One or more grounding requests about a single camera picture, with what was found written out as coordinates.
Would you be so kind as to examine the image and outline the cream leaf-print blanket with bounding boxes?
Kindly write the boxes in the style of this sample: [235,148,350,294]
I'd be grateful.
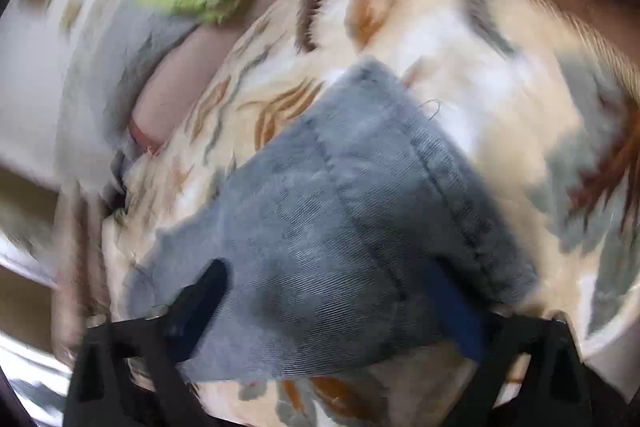
[100,0,640,427]

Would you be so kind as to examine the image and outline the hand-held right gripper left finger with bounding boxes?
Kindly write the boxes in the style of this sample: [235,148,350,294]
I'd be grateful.
[65,258,232,427]

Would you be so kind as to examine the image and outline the blue denim pants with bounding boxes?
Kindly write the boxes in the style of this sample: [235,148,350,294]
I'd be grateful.
[125,56,539,384]

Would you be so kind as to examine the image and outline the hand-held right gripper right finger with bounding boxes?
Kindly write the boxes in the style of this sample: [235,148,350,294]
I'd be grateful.
[424,258,609,427]

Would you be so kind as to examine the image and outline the grey quilted cloth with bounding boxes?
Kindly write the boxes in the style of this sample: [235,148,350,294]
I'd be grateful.
[65,13,202,152]

